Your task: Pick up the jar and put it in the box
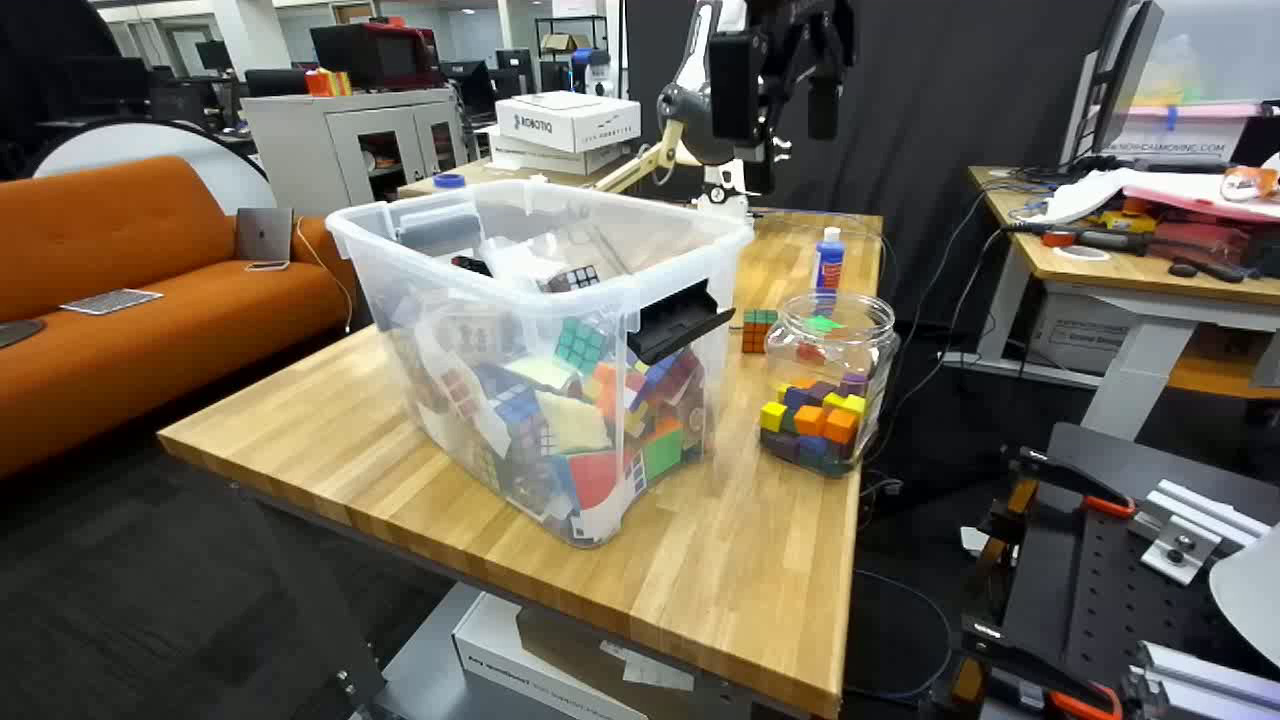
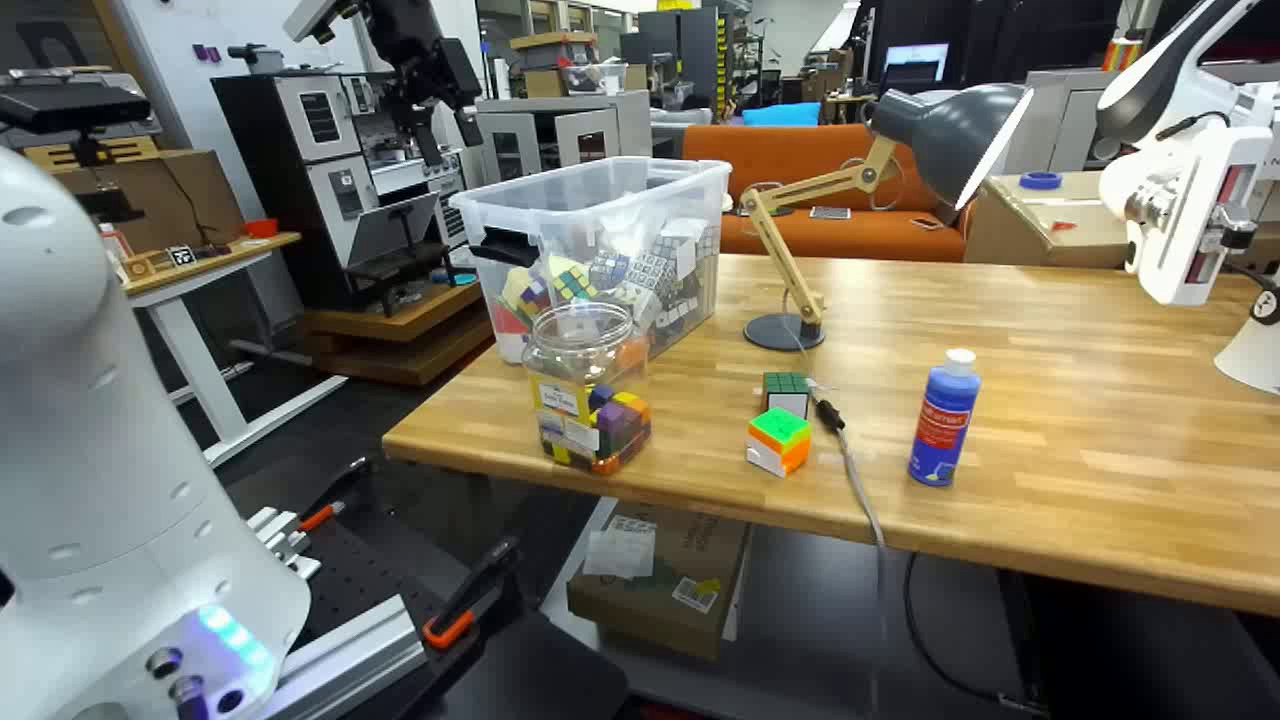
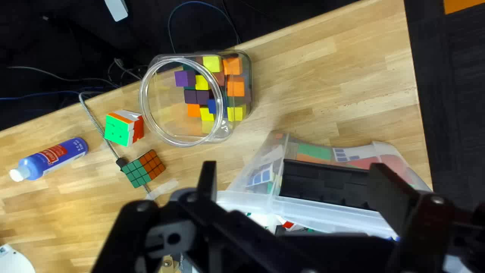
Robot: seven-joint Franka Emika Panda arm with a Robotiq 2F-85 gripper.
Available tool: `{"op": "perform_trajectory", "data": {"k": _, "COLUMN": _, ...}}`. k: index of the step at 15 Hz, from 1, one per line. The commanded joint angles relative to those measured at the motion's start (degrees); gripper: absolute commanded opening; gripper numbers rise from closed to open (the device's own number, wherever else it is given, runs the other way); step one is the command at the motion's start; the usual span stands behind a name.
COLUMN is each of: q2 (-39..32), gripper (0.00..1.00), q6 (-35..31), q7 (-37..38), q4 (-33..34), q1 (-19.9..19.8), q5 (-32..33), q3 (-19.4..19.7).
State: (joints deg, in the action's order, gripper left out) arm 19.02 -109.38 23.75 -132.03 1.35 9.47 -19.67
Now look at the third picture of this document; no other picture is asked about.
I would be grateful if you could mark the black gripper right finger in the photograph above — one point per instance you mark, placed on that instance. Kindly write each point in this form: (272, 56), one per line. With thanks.
(428, 228)

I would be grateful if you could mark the purple block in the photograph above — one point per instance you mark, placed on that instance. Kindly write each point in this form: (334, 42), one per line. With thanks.
(191, 97)
(181, 78)

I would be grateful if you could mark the bright stickerless Rubik's cube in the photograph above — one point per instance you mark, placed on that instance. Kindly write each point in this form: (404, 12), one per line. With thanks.
(116, 131)

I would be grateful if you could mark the orange panel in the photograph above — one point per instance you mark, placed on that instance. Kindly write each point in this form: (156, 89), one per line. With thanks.
(462, 6)

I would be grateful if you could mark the black-framed Rubik's cube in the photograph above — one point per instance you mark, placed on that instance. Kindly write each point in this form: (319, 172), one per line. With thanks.
(144, 169)

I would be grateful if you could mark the red-brown block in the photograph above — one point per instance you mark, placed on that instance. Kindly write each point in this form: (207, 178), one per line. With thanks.
(219, 80)

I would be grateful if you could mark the clear jar of coloured blocks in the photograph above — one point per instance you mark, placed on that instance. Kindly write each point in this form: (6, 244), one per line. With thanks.
(166, 124)

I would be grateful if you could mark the yellow block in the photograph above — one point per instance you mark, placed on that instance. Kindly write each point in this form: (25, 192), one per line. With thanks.
(210, 65)
(201, 83)

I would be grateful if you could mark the white plastic object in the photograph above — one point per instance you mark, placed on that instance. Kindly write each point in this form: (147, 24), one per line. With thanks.
(116, 9)

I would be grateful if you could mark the clear plastic storage box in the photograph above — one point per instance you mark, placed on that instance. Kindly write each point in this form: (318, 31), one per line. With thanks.
(262, 169)

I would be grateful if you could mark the orange block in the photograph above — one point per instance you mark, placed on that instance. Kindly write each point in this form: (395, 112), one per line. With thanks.
(231, 66)
(234, 89)

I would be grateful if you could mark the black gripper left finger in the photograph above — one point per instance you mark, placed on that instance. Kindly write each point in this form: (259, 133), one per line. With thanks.
(151, 238)

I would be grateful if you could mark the white rounded object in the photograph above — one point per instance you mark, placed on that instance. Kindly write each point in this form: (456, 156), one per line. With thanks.
(12, 260)

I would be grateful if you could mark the blue bottle with white cap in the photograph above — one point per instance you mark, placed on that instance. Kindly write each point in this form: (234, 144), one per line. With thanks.
(54, 157)

